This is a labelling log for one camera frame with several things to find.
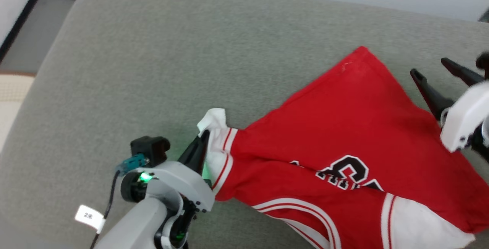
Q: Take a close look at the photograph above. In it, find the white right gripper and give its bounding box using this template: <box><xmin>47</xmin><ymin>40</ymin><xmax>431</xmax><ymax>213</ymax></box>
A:
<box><xmin>410</xmin><ymin>57</ymin><xmax>489</xmax><ymax>153</ymax></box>

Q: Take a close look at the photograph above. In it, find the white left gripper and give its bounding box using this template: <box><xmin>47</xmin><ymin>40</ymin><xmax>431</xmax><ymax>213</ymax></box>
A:
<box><xmin>142</xmin><ymin>129</ymin><xmax>215</xmax><ymax>213</ymax></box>

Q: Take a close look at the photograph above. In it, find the red white basketball jersey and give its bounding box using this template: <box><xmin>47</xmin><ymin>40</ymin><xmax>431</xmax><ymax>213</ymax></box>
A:
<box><xmin>197</xmin><ymin>46</ymin><xmax>489</xmax><ymax>249</ymax></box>

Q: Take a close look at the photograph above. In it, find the grey fabric sofa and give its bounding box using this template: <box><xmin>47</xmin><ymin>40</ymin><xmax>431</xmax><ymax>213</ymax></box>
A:
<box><xmin>0</xmin><ymin>0</ymin><xmax>489</xmax><ymax>249</ymax></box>

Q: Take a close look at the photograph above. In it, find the white label tag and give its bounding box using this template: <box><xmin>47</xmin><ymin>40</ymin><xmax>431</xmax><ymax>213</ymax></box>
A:
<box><xmin>74</xmin><ymin>204</ymin><xmax>106</xmax><ymax>234</ymax></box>

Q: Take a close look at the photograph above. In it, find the cream perforated laundry basket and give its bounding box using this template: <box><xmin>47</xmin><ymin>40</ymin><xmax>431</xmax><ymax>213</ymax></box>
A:
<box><xmin>0</xmin><ymin>70</ymin><xmax>37</xmax><ymax>154</ymax></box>

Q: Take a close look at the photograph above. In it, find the black framed grey panel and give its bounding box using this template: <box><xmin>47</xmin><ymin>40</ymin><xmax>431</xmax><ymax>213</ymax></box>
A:
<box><xmin>0</xmin><ymin>0</ymin><xmax>79</xmax><ymax>76</ymax></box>

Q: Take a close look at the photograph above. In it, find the teal cable connector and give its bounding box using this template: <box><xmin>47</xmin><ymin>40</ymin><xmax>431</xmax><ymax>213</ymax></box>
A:
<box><xmin>116</xmin><ymin>155</ymin><xmax>149</xmax><ymax>177</ymax></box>

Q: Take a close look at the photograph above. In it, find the thin black cable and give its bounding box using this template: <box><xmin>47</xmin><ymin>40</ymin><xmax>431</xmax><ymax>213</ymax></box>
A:
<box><xmin>90</xmin><ymin>169</ymin><xmax>126</xmax><ymax>249</ymax></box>

